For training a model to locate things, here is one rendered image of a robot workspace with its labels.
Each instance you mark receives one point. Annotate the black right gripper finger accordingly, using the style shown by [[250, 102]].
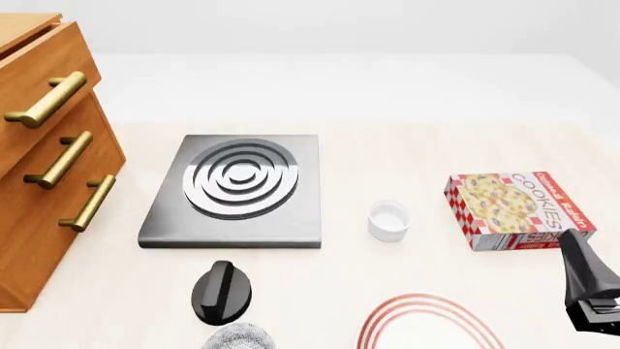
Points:
[[581, 265]]

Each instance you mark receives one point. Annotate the flat stove plate with rings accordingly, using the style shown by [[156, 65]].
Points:
[[164, 225]]

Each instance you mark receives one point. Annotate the closed wooden drawer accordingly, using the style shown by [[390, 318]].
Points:
[[19, 203], [48, 261]]

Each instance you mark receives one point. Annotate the round black stove knob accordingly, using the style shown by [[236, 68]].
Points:
[[220, 294]]

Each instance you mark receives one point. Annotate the white plate with red rings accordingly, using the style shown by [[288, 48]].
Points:
[[387, 320]]

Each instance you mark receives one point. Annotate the open wooden drawer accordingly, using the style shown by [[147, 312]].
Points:
[[43, 54]]

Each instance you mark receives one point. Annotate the wooden cabinet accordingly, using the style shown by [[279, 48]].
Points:
[[14, 283]]

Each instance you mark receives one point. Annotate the patterned grey bowl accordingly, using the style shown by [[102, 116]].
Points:
[[239, 338]]

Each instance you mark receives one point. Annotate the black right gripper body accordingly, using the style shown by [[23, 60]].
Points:
[[593, 316]]

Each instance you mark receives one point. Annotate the small white ramekin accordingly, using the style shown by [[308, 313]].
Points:
[[389, 221]]

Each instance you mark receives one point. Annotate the red white cookie box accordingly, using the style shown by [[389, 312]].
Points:
[[508, 203]]

